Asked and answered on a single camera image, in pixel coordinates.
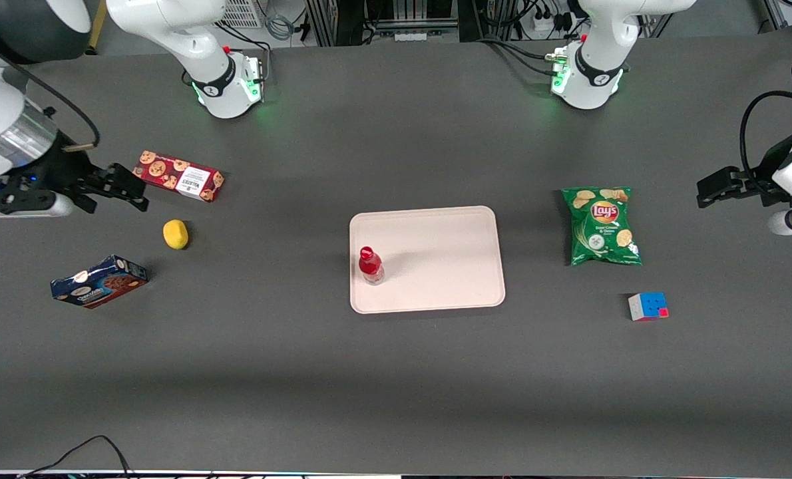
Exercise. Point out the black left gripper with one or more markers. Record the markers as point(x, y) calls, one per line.
point(759, 175)

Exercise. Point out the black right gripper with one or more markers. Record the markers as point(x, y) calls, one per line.
point(63, 170)

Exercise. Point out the red Coca-Cola bottle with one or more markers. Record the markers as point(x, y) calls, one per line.
point(371, 265)

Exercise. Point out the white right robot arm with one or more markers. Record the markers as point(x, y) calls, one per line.
point(170, 30)

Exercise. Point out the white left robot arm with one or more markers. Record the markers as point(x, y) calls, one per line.
point(595, 66)

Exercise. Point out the white plastic tray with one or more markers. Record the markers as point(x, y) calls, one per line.
point(436, 259)

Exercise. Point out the red cookie box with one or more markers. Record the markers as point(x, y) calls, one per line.
point(176, 175)

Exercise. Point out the yellow toy lemon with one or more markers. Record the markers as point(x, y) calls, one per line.
point(176, 234)

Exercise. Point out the blue chocolate cookie box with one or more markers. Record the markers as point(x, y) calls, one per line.
point(96, 283)

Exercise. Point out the green Lay's chips bag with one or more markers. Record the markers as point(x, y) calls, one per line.
point(602, 229)

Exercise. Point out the blue and red Rubik's cube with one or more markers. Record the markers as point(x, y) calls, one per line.
point(649, 306)

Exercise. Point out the white vented panel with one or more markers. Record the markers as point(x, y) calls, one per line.
point(243, 12)

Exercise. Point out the white power strip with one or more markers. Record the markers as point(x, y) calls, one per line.
point(550, 24)

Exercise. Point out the black equipment rack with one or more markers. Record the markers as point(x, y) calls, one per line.
point(383, 16)

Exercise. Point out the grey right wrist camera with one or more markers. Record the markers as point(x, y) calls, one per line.
point(40, 206)

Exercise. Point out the yellow post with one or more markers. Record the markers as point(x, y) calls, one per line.
point(96, 26)

